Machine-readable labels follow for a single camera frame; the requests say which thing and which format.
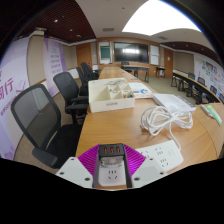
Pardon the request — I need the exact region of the large black wall screen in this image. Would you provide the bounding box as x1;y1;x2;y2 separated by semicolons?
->
113;42;150;64

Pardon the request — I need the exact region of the white power strip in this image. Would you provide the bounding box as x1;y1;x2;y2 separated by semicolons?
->
98;139;185;187

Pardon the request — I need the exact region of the white compartment organizer box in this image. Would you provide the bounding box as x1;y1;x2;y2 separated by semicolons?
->
87;77;136;114

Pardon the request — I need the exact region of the colourful wall poster display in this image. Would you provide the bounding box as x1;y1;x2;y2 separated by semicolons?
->
194;54;224;96

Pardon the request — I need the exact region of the white marker pack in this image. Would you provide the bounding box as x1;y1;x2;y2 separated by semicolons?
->
199;104;214;120

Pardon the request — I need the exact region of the small wooden side desk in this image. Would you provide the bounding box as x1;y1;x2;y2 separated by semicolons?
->
155;66;166;79

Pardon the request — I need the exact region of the green whiteboard panel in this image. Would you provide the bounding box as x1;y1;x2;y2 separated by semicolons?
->
98;41;112;65

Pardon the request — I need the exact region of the group of black chairs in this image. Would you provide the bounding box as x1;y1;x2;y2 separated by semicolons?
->
186;72;224;104

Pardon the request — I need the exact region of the green booklet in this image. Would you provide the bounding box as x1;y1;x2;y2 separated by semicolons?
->
203;103;223;126

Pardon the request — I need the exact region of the bright ceiling light panel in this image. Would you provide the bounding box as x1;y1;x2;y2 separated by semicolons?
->
121;0;203;37

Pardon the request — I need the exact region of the long curved wooden table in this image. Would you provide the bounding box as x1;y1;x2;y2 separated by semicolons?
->
171;69;221;104

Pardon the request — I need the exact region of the wide purple wall banner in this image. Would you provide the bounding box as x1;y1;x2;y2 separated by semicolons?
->
0;36;31;161

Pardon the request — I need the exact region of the black charger block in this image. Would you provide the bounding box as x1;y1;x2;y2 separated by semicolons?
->
97;143;127;169

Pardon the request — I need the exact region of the white paper sheet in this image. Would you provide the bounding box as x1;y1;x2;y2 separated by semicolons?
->
128;82;148;92

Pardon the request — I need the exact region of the narrow purple wall banner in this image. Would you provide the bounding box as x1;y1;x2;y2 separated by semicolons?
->
42;37;68;98

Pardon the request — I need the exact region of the white coiled power cable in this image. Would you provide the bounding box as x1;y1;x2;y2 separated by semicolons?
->
139;105;195;151

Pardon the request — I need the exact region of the wooden door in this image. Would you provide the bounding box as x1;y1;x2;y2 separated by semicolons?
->
75;43;93;69
163;48;174;79

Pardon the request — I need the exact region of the small white blue box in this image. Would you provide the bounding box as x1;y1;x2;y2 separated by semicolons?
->
133;89;153;100

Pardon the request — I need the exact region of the wooden desk with dark legs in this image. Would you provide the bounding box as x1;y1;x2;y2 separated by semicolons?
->
121;64;150;83

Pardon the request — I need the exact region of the white whiteboard panel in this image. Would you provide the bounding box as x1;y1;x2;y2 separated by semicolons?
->
149;44;160;66

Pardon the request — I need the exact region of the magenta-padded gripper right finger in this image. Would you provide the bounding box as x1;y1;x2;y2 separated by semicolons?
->
123;143;168;189

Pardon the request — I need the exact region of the black mesh office chair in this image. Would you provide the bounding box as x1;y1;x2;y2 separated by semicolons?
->
52;71;90;125
80;61;101;81
75;66;90;97
10;83;83;169

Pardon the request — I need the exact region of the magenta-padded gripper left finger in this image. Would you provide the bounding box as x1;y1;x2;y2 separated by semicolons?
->
55;143;101;190

